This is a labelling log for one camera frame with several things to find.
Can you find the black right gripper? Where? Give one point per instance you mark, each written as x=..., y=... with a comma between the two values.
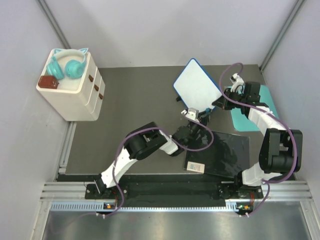
x=222, y=102

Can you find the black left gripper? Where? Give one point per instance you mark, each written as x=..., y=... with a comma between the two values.
x=203, y=118

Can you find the blue framed whiteboard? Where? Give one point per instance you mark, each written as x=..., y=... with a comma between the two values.
x=196, y=88

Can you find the blue whiteboard eraser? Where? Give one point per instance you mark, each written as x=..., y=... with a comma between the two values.
x=208, y=110

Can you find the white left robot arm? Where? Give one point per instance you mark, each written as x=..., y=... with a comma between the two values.
x=144, y=141

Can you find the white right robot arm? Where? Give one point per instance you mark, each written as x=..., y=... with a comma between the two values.
x=281, y=151

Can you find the black glossy sheet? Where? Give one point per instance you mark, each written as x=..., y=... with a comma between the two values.
x=226, y=157

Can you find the white drawer cabinet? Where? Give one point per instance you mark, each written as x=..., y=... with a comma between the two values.
x=78, y=99

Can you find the teal cat ear headphones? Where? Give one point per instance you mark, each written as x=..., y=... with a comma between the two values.
x=74, y=69

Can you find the brown leather pouch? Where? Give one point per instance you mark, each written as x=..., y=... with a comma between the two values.
x=48, y=82

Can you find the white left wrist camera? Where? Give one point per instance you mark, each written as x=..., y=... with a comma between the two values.
x=191, y=114

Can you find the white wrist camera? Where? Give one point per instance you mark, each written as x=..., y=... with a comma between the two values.
x=191, y=114
x=237, y=83

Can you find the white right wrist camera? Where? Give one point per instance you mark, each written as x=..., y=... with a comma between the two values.
x=237, y=83

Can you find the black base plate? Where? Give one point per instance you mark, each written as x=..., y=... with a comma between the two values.
x=212, y=190

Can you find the aluminium frame rail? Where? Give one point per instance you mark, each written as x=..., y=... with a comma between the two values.
x=64, y=191

